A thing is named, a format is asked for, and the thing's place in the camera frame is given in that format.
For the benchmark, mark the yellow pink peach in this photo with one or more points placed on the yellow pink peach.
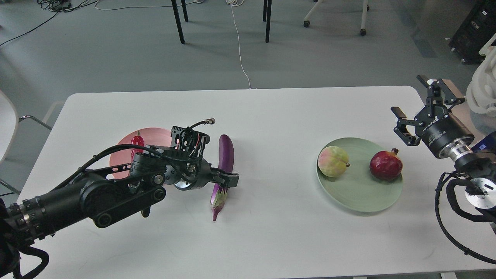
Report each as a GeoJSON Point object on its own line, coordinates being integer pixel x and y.
{"type": "Point", "coordinates": [333, 161]}

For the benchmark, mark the black table legs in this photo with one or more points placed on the black table legs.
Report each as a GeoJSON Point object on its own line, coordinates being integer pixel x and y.
{"type": "Point", "coordinates": [266, 18]}

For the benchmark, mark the white office chair base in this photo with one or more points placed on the white office chair base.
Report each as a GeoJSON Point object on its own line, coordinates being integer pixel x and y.
{"type": "Point", "coordinates": [318, 3]}

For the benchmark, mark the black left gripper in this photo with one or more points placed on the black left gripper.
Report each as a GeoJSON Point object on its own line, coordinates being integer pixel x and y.
{"type": "Point", "coordinates": [203, 174]}

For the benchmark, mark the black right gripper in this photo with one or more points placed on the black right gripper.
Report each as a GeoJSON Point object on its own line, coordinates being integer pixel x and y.
{"type": "Point", "coordinates": [440, 127]}

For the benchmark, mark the green plate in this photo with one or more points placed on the green plate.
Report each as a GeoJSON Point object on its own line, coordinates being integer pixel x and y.
{"type": "Point", "coordinates": [357, 189]}

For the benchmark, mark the pink plate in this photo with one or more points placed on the pink plate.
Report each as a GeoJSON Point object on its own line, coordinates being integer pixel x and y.
{"type": "Point", "coordinates": [150, 135]}

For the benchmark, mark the white chair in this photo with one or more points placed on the white chair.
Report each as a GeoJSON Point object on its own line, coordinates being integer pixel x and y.
{"type": "Point", "coordinates": [9, 121]}
{"type": "Point", "coordinates": [481, 91]}

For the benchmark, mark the white chair left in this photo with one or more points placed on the white chair left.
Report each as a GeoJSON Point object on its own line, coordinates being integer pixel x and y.
{"type": "Point", "coordinates": [9, 121]}

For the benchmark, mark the dark red pomegranate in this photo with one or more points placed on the dark red pomegranate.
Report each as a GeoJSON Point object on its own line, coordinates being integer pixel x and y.
{"type": "Point", "coordinates": [386, 165]}

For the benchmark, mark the black equipment case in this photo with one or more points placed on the black equipment case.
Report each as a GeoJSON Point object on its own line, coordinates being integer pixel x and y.
{"type": "Point", "coordinates": [475, 31]}

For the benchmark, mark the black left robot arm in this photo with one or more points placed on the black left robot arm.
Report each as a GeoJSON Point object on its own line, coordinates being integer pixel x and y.
{"type": "Point", "coordinates": [115, 184]}

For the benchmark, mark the purple eggplant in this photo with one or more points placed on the purple eggplant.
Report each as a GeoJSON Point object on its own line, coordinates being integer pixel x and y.
{"type": "Point", "coordinates": [226, 162]}

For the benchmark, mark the white chair right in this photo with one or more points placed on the white chair right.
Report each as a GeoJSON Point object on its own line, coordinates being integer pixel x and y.
{"type": "Point", "coordinates": [481, 91]}

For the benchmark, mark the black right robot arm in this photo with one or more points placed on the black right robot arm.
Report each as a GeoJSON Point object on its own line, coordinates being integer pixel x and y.
{"type": "Point", "coordinates": [470, 188]}

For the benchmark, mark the red chili pepper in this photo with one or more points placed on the red chili pepper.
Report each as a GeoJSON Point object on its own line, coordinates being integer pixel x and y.
{"type": "Point", "coordinates": [137, 140]}

